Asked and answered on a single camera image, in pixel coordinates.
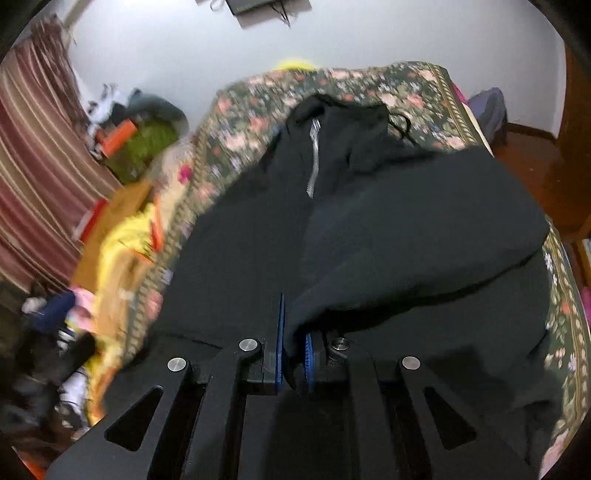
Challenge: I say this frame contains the black zip hoodie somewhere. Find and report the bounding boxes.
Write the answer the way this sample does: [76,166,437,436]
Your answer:
[106,95,559,469]

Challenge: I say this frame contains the grey cloth bundle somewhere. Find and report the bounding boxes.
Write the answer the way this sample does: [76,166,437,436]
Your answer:
[126,89,189,135]

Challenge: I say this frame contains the black wall television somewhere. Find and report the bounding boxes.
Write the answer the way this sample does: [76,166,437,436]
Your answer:
[225,0,280,16]

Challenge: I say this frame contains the striped red curtain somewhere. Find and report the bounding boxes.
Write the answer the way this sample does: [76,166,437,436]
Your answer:
[1,16,119,290]

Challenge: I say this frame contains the green patterned box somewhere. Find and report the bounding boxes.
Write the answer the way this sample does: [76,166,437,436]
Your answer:
[104,120,178,185]

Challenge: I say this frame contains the floral green bedspread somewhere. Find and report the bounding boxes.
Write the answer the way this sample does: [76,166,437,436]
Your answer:
[122,61,590,474]

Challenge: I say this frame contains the purple backpack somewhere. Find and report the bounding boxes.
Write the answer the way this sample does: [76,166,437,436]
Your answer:
[468,87,508,145]

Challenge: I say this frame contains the orange box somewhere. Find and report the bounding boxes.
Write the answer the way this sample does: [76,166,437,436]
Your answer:
[99,119,137,157]

